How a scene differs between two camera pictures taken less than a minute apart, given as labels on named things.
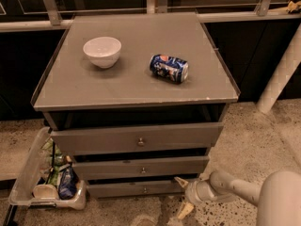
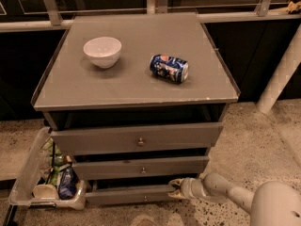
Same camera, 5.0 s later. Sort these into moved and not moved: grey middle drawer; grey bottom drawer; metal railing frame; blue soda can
Moved: grey bottom drawer
Not moved: grey middle drawer; metal railing frame; blue soda can
